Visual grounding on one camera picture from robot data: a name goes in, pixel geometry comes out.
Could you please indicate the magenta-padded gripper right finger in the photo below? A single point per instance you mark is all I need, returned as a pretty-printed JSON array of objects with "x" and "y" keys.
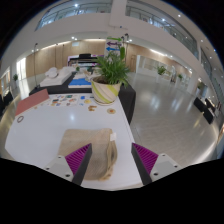
[{"x": 165, "y": 164}]

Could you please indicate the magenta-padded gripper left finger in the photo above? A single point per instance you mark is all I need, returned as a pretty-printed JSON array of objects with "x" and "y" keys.
[{"x": 57, "y": 165}]

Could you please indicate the beige towel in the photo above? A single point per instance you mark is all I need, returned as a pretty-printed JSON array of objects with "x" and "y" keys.
[{"x": 83, "y": 138}]

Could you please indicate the group of colourful small cards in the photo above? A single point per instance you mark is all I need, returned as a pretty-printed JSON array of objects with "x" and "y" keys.
[{"x": 68, "y": 100}]

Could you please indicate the orange wooden piece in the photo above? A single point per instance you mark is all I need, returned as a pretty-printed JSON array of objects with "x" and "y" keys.
[{"x": 92, "y": 108}]

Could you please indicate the group of black chairs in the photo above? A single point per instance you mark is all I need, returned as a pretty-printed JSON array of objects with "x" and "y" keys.
[
  {"x": 6, "y": 101},
  {"x": 204, "y": 108}
]

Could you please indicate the pink flat board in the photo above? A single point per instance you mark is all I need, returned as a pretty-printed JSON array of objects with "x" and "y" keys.
[{"x": 31, "y": 101}]

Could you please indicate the black-draped table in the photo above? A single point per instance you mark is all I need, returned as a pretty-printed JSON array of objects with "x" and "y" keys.
[{"x": 128, "y": 100}]

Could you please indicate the round wooden disc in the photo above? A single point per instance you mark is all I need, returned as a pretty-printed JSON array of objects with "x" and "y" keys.
[{"x": 111, "y": 111}]

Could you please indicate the white architectural model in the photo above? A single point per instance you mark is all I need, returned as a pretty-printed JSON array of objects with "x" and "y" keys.
[{"x": 55, "y": 80}]

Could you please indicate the blue flat board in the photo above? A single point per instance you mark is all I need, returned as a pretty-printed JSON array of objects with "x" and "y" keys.
[{"x": 80, "y": 82}]

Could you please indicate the potted plant in striped pot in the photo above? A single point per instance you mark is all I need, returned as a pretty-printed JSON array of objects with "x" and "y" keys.
[{"x": 105, "y": 93}]

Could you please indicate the small distant potted plant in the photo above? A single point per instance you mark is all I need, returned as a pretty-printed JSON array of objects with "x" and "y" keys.
[{"x": 15, "y": 77}]

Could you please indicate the black piano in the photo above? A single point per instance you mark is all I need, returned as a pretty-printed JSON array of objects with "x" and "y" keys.
[{"x": 83, "y": 60}]

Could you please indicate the white signboard with arrows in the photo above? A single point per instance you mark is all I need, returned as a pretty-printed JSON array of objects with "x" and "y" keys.
[{"x": 113, "y": 43}]

